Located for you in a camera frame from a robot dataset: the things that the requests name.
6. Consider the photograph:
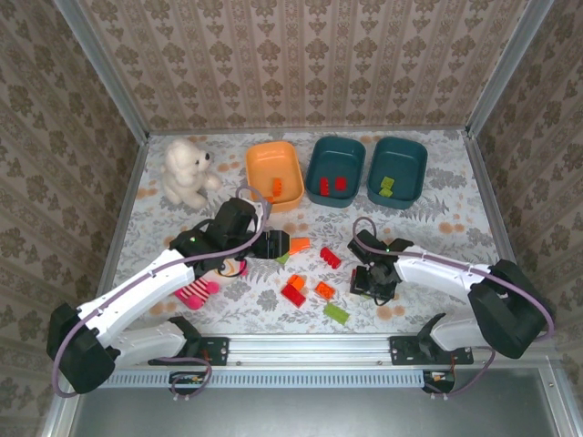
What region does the aluminium frame post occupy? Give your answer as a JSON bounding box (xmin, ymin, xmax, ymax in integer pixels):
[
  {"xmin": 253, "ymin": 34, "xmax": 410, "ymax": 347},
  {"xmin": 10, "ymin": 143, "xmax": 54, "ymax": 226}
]
[
  {"xmin": 465, "ymin": 0, "xmax": 556, "ymax": 138},
  {"xmin": 53, "ymin": 0, "xmax": 150, "ymax": 143}
]

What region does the black controller board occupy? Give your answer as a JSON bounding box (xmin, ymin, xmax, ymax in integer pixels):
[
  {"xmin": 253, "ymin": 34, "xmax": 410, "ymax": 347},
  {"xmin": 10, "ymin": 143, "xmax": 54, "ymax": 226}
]
[
  {"xmin": 422, "ymin": 369, "xmax": 456, "ymax": 393},
  {"xmin": 169, "ymin": 371, "xmax": 206, "ymax": 395}
]

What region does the white plush teddy bear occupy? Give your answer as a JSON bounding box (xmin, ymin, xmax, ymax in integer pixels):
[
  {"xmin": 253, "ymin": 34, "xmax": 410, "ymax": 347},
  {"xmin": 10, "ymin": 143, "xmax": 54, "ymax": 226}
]
[{"xmin": 159, "ymin": 138, "xmax": 224, "ymax": 209}]

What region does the pink striped plush doll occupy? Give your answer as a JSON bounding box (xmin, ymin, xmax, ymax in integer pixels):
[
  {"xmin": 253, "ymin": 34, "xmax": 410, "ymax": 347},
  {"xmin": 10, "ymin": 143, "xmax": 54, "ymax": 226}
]
[{"xmin": 174, "ymin": 254, "xmax": 250, "ymax": 311}]

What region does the teal plastic container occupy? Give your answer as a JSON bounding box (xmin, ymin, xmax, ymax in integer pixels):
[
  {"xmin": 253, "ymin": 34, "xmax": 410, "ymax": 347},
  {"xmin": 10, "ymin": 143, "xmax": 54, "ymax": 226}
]
[
  {"xmin": 366, "ymin": 136, "xmax": 429, "ymax": 210},
  {"xmin": 304, "ymin": 136, "xmax": 367, "ymax": 209}
]

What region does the orange plastic container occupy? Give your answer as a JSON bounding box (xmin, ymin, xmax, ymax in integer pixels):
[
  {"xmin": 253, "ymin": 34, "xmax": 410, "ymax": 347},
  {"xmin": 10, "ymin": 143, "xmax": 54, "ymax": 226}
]
[{"xmin": 244, "ymin": 140, "xmax": 305, "ymax": 214}]

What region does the floral table cover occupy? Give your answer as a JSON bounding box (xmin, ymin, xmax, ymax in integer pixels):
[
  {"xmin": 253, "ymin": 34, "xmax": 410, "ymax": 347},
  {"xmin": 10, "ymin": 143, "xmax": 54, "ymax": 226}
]
[{"xmin": 97, "ymin": 129, "xmax": 523, "ymax": 336}]

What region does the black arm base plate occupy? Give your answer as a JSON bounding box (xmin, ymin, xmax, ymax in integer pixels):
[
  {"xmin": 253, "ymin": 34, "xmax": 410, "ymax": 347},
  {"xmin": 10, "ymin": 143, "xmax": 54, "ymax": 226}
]
[
  {"xmin": 148, "ymin": 335, "xmax": 230, "ymax": 368},
  {"xmin": 389, "ymin": 335, "xmax": 475, "ymax": 366}
]

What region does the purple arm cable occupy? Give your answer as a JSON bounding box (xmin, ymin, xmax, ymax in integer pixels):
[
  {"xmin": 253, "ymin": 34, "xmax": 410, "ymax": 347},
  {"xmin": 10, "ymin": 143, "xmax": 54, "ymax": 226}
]
[
  {"xmin": 50, "ymin": 184, "xmax": 266, "ymax": 401},
  {"xmin": 353, "ymin": 216, "xmax": 557, "ymax": 401}
]

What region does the aluminium table side rail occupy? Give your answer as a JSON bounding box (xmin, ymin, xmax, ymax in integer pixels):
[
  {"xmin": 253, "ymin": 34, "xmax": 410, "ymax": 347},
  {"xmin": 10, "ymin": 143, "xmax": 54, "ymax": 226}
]
[
  {"xmin": 461, "ymin": 130, "xmax": 542, "ymax": 332},
  {"xmin": 85, "ymin": 135, "xmax": 151, "ymax": 332}
]

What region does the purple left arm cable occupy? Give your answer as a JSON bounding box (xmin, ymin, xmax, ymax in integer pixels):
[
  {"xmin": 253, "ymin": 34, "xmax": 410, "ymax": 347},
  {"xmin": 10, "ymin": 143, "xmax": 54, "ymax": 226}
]
[{"xmin": 50, "ymin": 184, "xmax": 266, "ymax": 401}]

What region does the slotted grey cable duct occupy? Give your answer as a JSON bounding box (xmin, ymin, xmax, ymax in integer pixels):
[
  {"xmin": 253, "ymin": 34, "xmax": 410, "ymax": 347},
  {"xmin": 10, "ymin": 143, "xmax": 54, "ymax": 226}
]
[{"xmin": 97, "ymin": 369, "xmax": 427, "ymax": 389}]

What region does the large red lego brick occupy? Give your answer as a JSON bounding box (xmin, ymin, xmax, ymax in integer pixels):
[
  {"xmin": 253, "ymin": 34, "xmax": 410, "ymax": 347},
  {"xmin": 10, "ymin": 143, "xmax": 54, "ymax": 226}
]
[{"xmin": 280, "ymin": 283, "xmax": 308, "ymax": 310}]

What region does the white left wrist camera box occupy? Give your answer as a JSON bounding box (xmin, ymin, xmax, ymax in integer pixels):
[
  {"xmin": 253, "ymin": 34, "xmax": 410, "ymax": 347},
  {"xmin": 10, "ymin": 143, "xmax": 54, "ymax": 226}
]
[{"xmin": 245, "ymin": 196, "xmax": 272, "ymax": 216}]

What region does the grey metal panel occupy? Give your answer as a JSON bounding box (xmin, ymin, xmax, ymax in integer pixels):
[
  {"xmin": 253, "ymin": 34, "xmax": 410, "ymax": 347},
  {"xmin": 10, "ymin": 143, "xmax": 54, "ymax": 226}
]
[{"xmin": 67, "ymin": 386, "xmax": 561, "ymax": 437}]

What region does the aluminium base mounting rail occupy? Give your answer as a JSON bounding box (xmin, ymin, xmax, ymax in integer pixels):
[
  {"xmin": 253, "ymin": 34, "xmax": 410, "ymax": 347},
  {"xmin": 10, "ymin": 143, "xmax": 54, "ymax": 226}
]
[{"xmin": 67, "ymin": 333, "xmax": 559, "ymax": 365}]

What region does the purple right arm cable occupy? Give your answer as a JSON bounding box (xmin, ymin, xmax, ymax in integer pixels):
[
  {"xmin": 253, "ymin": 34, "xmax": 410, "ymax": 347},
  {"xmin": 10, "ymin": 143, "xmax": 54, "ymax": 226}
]
[{"xmin": 353, "ymin": 216, "xmax": 557, "ymax": 401}]

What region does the long red toothed lego brick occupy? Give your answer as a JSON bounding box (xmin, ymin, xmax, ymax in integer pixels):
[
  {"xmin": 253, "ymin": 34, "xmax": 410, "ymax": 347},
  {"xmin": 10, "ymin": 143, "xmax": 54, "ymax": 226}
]
[{"xmin": 319, "ymin": 246, "xmax": 343, "ymax": 270}]

